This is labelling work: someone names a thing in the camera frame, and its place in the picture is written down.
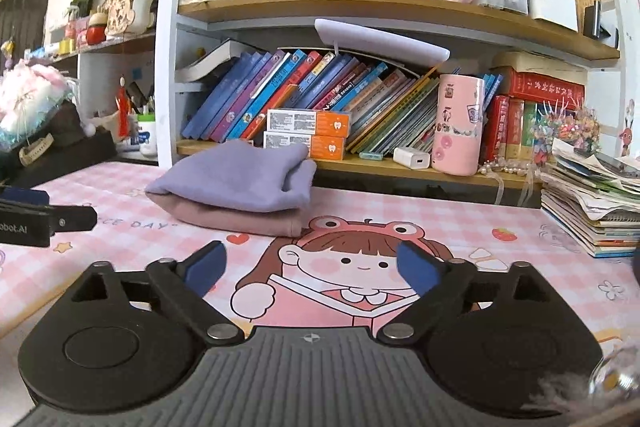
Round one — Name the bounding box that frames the purple and pink sweater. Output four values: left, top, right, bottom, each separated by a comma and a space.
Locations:
145, 141, 317, 239

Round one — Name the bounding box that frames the black side box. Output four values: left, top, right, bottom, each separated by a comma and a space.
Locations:
1, 130, 116, 187

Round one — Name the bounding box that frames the pink plush bundle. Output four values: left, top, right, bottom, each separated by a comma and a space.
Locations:
1, 61, 72, 152

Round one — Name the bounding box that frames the white pen holder jar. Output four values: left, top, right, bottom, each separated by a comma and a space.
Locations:
137, 113, 157, 158

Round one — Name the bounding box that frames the red tassel ornament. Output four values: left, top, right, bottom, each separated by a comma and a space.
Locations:
116, 77, 130, 140

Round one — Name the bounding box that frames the pink checkered table mat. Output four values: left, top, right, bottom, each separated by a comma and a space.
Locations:
1, 162, 639, 347

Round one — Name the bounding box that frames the stack of magazines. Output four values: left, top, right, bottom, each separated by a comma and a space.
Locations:
540, 139, 639, 258

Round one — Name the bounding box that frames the white power adapter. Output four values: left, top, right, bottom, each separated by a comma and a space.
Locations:
393, 147, 431, 170

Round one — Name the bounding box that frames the pink sticker cup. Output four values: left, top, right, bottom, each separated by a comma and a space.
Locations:
432, 75, 484, 176

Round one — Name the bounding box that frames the white floral figurine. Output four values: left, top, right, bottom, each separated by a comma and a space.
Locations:
106, 0, 155, 37

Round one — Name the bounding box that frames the red thick dictionary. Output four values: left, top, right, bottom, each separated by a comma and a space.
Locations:
491, 66, 585, 109

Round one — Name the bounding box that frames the lower orange white box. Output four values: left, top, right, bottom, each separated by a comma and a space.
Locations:
262, 131, 345, 160

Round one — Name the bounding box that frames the orange white box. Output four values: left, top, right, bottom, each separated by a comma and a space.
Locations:
262, 131, 345, 160
267, 108, 350, 138

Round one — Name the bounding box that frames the upper orange white box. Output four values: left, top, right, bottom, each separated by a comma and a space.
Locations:
267, 108, 350, 138

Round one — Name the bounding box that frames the white wooden bookshelf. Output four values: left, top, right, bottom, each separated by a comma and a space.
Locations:
44, 0, 626, 208

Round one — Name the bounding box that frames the white flat board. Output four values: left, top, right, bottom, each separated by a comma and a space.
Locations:
314, 18, 450, 67

